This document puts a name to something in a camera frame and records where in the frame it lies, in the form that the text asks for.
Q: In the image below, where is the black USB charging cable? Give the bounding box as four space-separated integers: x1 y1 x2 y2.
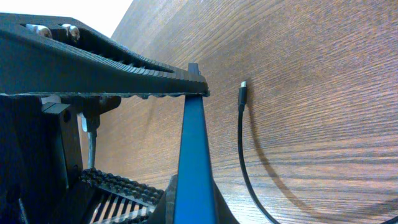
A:
236 80 280 224

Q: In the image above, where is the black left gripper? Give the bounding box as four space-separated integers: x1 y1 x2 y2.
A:
1 96 164 224

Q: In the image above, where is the blue Galaxy smartphone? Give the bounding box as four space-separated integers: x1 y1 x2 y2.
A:
172 62 219 224

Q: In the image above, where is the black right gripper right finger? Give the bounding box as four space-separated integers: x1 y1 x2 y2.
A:
146 174 240 224

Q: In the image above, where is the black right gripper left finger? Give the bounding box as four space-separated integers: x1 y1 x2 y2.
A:
1 13 210 97

